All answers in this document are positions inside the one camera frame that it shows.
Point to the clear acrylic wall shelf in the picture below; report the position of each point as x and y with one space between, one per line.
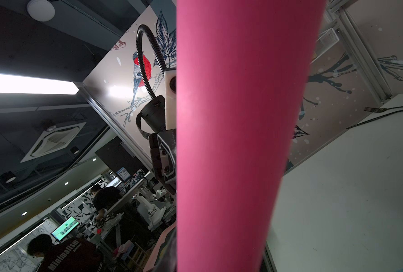
325 42

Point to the black fork on table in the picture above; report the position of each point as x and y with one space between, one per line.
380 110

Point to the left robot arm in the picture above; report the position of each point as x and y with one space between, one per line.
151 122

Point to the standing person in black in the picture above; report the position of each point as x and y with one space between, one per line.
104 198

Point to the magenta paper sheet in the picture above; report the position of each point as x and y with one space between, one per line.
241 71

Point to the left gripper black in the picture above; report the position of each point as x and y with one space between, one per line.
163 155

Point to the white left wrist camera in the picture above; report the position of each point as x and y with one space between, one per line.
170 98

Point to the green screen monitor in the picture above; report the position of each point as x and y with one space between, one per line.
65 228

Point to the person in dark shirt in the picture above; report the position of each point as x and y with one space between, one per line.
72 255

